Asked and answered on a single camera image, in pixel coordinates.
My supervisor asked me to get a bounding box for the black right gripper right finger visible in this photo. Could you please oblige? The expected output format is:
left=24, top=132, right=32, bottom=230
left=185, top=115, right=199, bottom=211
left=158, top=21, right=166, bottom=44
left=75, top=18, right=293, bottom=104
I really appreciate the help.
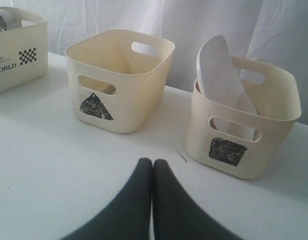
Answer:
left=152, top=159, right=241, bottom=240

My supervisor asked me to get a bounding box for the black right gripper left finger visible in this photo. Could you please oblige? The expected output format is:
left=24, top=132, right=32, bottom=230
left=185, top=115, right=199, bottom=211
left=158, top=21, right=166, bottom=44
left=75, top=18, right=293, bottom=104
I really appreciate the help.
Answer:
left=63, top=157, right=153, bottom=240

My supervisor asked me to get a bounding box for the short wooden chopstick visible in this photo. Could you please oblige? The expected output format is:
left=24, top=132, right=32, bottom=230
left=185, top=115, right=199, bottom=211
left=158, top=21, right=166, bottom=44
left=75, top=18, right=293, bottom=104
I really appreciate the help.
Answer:
left=95, top=84, right=116, bottom=96

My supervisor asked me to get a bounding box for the white square plate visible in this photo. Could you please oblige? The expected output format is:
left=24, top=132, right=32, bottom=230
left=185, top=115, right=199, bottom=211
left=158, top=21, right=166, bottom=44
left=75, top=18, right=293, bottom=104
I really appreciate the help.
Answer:
left=195, top=34, right=261, bottom=142

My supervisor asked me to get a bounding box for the steel mug with handle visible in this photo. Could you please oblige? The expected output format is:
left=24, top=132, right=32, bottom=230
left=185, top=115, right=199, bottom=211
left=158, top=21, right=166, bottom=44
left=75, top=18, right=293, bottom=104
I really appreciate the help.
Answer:
left=0, top=9, right=22, bottom=32

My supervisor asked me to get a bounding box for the cream bin with square mark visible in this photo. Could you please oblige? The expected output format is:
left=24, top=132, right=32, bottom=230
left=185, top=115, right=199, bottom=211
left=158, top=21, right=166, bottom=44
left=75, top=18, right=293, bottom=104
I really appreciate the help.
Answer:
left=185, top=56, right=301, bottom=179

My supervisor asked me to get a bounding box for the cream bin with triangle mark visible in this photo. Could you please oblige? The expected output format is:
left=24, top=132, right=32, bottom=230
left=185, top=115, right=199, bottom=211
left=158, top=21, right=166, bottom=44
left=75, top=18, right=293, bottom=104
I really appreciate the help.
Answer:
left=65, top=29, right=175, bottom=134

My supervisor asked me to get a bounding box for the cream bin with circle mark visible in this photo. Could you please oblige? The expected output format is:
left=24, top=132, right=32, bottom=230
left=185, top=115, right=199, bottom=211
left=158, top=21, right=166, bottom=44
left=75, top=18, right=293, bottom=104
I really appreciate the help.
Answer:
left=0, top=6, right=48, bottom=93

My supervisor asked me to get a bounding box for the white curtain backdrop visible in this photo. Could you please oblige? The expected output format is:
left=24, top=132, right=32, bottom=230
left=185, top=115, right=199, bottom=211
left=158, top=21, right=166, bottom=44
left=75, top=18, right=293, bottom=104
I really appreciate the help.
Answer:
left=0, top=0, right=308, bottom=125

